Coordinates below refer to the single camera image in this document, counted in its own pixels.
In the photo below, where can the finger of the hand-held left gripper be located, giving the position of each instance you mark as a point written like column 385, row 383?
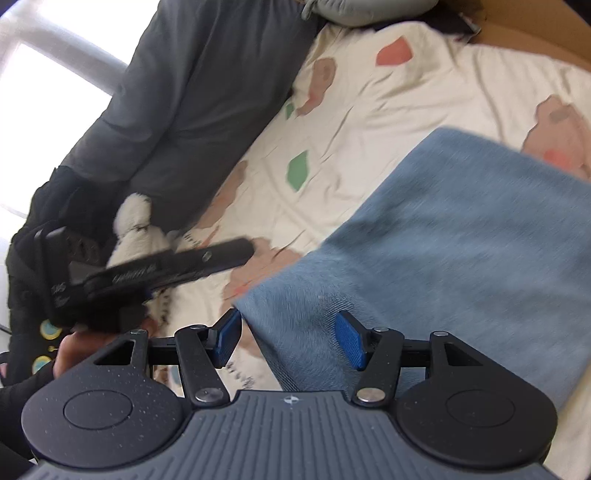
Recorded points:
column 207, row 261

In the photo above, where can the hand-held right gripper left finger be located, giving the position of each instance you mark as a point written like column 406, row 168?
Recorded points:
column 228, row 338

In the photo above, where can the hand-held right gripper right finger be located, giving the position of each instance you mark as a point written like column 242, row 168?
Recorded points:
column 351, row 340

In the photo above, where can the light blue jeans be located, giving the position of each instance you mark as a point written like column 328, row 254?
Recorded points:
column 438, row 254

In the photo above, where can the person's left forearm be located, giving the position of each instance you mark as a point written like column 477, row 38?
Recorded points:
column 23, row 410

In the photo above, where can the person's left hand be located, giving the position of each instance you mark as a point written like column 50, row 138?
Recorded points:
column 78, row 350

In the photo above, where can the white plush toy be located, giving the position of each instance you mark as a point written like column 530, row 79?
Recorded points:
column 134, row 230

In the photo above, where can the bright window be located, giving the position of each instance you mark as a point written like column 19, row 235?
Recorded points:
column 46, row 101

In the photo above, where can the cream bear printed blanket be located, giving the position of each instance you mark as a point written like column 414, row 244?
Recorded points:
column 369, row 101

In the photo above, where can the grey neck pillow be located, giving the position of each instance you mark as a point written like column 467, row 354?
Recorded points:
column 360, row 11

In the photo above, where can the small black cloth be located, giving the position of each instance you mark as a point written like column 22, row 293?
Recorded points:
column 448, row 25

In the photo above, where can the large flat cardboard sheet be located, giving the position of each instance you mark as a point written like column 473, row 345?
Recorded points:
column 531, row 32

